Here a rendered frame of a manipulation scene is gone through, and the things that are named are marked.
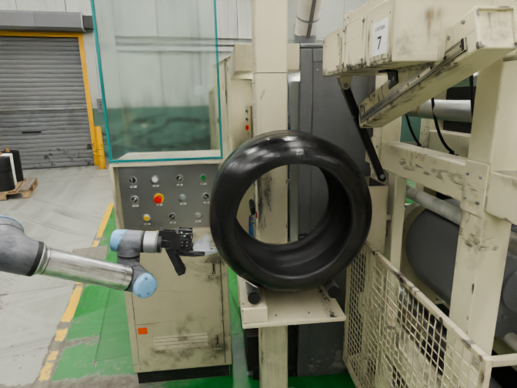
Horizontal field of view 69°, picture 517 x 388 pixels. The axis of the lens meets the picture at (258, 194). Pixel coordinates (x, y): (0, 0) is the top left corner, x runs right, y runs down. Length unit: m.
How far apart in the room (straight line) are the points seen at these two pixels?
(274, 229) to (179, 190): 0.59
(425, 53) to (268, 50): 0.69
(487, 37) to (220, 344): 1.90
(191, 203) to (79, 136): 8.47
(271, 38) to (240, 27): 9.04
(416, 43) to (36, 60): 9.86
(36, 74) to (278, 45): 9.19
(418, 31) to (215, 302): 1.63
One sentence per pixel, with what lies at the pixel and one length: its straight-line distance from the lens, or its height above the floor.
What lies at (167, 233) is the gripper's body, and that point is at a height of 1.12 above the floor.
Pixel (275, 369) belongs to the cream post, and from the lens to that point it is 1.98.
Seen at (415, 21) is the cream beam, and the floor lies 1.73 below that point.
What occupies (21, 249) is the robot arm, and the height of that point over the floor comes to 1.20.
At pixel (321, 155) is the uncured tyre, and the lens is 1.20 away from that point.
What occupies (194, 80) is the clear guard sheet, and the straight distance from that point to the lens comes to 1.88.
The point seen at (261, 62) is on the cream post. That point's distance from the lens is 1.53.
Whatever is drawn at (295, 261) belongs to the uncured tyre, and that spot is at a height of 0.92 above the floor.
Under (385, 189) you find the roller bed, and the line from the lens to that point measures 1.64.
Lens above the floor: 1.56
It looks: 14 degrees down
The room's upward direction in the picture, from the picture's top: 1 degrees counter-clockwise
